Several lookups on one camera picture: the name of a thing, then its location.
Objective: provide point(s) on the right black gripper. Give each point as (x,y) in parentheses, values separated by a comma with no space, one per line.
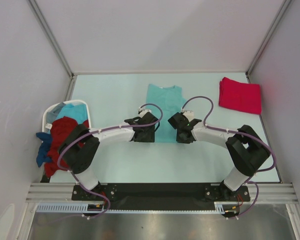
(180,139)

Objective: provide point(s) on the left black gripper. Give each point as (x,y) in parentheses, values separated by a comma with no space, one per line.
(150,138)

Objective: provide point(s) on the teal t-shirt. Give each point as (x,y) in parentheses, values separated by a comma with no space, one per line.
(170,100)

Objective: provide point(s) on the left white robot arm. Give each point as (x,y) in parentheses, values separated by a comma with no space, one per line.
(79,148)

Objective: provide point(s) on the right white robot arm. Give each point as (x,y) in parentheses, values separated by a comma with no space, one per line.
(246,149)

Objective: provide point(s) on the folded red t-shirt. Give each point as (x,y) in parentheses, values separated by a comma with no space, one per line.
(238,96)

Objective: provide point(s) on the light blue t-shirt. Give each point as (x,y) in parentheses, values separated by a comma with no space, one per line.
(77,112)

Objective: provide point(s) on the dark red t-shirt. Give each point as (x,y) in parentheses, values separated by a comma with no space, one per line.
(61,128)

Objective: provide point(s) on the white laundry basket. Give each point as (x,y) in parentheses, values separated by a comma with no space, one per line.
(50,114)

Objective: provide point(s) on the dark blue t-shirt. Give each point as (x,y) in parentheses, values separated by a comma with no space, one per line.
(46,141)

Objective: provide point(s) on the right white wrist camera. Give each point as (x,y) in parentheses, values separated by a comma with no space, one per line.
(189,114)

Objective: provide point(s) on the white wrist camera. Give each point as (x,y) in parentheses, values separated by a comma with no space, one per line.
(189,114)
(143,111)

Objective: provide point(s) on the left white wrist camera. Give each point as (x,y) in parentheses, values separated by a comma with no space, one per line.
(143,111)

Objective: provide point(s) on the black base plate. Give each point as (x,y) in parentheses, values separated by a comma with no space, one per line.
(169,196)

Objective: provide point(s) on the aluminium frame rail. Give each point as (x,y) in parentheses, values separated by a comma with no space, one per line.
(50,193)

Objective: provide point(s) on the light blue cable duct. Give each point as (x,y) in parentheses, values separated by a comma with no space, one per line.
(69,208)

